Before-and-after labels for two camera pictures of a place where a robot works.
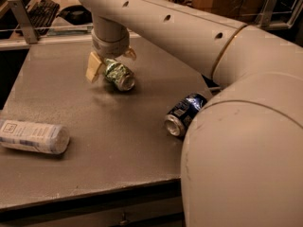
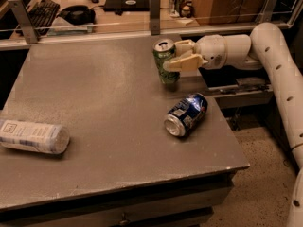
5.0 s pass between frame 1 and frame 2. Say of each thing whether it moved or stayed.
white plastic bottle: stayed
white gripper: moved
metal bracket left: stayed
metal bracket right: stayed
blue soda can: stayed
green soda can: moved
